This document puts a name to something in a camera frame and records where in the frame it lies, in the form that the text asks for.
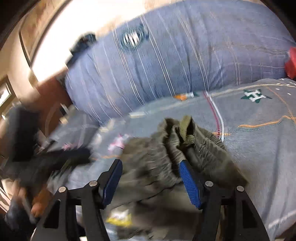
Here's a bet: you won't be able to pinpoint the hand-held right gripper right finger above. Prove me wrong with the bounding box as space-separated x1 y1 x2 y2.
178 160 270 241

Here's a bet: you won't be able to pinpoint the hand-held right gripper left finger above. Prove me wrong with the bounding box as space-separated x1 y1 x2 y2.
31 159 123 241

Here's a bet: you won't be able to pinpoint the camouflage pants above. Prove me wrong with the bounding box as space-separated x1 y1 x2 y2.
90 116 249 241

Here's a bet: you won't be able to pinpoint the person's left hand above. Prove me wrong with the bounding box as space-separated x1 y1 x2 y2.
14 183 50 219

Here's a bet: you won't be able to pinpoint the brown headboard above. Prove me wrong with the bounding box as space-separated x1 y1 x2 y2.
37 76 74 112

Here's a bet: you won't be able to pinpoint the grey printed bed sheet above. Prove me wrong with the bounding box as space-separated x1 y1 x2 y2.
46 77 296 241

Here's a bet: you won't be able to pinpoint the dark denim clothes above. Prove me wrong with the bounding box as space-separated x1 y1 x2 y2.
69 34 96 57

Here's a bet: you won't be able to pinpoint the blue plaid folded quilt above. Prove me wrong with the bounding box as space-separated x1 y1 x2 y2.
65 0 296 118

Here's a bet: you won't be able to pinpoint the red plastic bag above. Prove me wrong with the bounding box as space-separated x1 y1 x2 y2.
285 46 296 79

